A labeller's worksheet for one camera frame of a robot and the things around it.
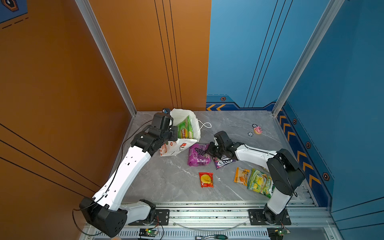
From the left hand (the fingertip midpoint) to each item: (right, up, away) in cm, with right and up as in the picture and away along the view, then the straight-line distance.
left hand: (174, 127), depth 75 cm
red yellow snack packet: (+17, -29, +8) cm, 35 cm away
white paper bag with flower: (+1, -11, +4) cm, 11 cm away
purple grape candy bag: (+12, -17, +12) cm, 24 cm away
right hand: (+15, -15, +15) cm, 26 cm away
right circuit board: (+50, -50, -5) cm, 71 cm away
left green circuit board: (-12, -50, -4) cm, 52 cm away
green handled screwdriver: (+21, -50, -8) cm, 54 cm away
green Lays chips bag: (+4, -1, +15) cm, 16 cm away
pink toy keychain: (+55, -2, +31) cm, 63 cm away
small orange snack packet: (+37, -28, +10) cm, 47 cm away
